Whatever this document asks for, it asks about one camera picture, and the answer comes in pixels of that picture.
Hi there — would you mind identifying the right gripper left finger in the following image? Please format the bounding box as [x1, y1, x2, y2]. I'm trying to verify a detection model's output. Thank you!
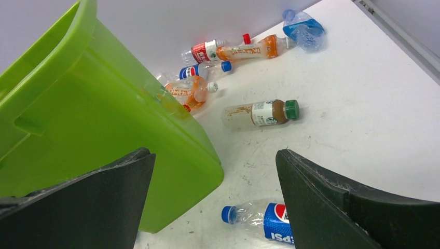
[1, 148, 156, 248]

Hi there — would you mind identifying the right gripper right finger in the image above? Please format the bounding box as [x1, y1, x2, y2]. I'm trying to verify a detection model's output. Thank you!
[276, 149, 439, 248]

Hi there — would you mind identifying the green plastic bin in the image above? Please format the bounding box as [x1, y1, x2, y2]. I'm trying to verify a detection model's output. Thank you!
[1, 1, 224, 233]

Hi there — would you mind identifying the crushed orange bottle behind bin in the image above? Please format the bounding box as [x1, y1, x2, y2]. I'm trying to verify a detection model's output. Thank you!
[165, 76, 218, 113]

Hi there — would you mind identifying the Pepsi bottle behind bin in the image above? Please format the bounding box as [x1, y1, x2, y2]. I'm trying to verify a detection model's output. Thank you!
[156, 61, 232, 87]

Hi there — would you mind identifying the Pepsi bottle right side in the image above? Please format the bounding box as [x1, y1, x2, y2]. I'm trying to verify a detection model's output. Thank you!
[221, 199, 295, 245]

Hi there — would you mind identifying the brown coffee bottle green cap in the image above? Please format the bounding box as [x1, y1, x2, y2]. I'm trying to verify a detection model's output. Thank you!
[221, 99, 300, 130]

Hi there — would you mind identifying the orange label bottle back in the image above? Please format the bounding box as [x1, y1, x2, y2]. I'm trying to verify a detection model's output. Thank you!
[216, 34, 297, 61]

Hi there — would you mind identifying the blue crushed bottle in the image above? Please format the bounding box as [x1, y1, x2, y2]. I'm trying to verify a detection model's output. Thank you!
[282, 9, 326, 52]

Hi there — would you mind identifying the red cap bottle back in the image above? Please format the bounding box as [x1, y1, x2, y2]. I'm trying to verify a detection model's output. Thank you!
[181, 33, 251, 65]

